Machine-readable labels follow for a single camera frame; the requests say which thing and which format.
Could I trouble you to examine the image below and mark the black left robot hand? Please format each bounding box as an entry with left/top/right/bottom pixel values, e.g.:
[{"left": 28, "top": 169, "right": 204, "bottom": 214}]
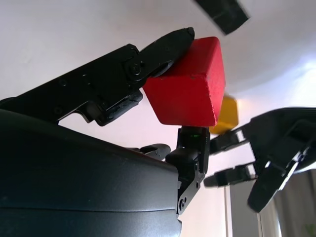
[{"left": 203, "top": 106, "right": 316, "bottom": 213}]

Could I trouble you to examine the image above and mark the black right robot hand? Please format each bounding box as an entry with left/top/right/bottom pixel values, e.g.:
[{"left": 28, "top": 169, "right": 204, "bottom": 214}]
[{"left": 0, "top": 26, "right": 211, "bottom": 237}]

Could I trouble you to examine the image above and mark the yellow wooden block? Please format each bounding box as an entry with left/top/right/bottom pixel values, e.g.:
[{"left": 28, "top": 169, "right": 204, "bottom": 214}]
[{"left": 209, "top": 96, "right": 239, "bottom": 135}]

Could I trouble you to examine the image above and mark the red wooden block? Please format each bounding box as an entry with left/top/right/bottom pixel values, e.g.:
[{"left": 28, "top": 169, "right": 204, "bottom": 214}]
[{"left": 143, "top": 36, "right": 227, "bottom": 127}]

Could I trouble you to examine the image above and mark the black tape mark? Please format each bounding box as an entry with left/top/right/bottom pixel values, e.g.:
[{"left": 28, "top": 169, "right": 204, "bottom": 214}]
[{"left": 194, "top": 0, "right": 251, "bottom": 36}]

